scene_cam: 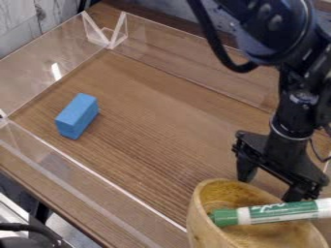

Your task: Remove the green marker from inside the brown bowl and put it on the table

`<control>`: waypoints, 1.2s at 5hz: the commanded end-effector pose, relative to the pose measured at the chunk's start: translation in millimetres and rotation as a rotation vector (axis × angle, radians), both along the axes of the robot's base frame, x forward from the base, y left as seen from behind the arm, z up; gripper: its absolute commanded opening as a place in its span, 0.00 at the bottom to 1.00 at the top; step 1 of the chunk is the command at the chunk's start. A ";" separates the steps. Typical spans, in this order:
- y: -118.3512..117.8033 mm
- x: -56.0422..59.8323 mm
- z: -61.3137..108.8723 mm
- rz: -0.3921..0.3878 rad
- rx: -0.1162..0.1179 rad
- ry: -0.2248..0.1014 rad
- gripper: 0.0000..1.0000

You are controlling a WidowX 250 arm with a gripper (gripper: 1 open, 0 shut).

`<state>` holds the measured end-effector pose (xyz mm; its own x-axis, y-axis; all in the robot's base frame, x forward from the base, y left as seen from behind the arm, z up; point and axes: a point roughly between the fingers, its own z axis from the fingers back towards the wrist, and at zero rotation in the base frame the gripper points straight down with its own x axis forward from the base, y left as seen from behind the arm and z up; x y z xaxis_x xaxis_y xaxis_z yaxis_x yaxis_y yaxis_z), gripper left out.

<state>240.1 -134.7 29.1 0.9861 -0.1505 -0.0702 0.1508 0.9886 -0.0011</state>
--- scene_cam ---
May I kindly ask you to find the clear acrylic corner bracket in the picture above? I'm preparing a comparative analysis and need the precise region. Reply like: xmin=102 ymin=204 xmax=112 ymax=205
xmin=81 ymin=12 xmax=128 ymax=50

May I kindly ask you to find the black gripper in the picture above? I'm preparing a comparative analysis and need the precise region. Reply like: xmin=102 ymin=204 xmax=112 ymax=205
xmin=232 ymin=123 xmax=329 ymax=202

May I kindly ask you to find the green and white marker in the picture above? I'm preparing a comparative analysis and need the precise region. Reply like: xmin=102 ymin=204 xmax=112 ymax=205
xmin=208 ymin=198 xmax=331 ymax=227

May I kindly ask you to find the clear acrylic tray wall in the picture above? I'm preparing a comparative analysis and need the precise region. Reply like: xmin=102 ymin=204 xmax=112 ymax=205
xmin=0 ymin=14 xmax=287 ymax=248

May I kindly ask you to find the blue foam block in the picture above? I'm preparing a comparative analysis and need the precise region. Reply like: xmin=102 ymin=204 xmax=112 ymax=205
xmin=54 ymin=93 xmax=100 ymax=140

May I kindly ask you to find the brown wooden bowl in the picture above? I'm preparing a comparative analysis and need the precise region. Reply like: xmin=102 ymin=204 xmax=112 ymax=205
xmin=185 ymin=178 xmax=331 ymax=248

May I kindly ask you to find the black cable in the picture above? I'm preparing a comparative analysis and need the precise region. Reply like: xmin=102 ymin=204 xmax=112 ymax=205
xmin=0 ymin=222 xmax=62 ymax=248

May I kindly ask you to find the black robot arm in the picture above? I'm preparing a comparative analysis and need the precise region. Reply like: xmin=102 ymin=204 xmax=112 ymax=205
xmin=216 ymin=0 xmax=331 ymax=202

